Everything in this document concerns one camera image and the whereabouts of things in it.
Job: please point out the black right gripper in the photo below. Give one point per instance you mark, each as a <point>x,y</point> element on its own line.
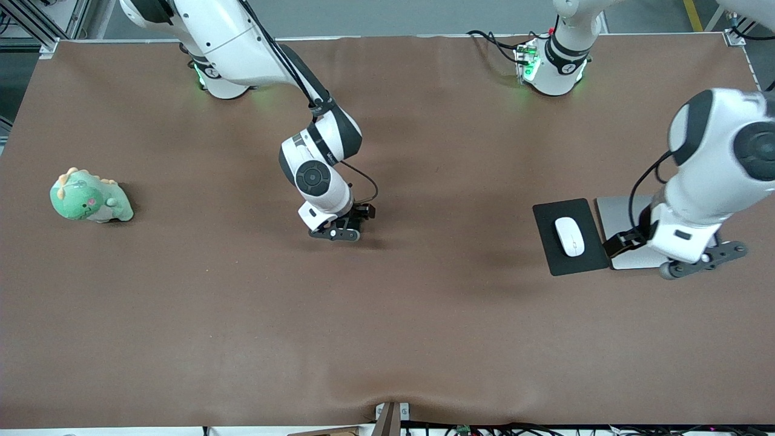
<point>359,214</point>

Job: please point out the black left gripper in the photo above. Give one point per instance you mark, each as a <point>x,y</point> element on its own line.
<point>633,236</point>

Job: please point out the white computer mouse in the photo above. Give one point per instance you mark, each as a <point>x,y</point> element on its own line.
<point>569,236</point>

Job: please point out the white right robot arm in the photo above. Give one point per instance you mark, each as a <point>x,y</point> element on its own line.
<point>212,30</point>

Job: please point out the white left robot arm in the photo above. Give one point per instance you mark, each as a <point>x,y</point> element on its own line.
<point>714,151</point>

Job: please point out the black mouse pad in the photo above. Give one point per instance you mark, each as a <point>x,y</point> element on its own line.
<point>545,254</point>

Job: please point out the silver closed laptop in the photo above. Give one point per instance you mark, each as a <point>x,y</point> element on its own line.
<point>614,212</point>

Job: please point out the brown table cover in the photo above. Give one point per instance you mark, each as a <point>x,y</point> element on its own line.
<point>387,315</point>

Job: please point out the green dinosaur plush toy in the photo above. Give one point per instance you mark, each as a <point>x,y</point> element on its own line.
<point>79,200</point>

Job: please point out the metal table edge bracket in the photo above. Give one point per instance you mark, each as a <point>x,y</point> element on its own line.
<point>404,412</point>

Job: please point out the silver aluminium frame corner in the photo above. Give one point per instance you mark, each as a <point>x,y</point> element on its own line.
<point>734,37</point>

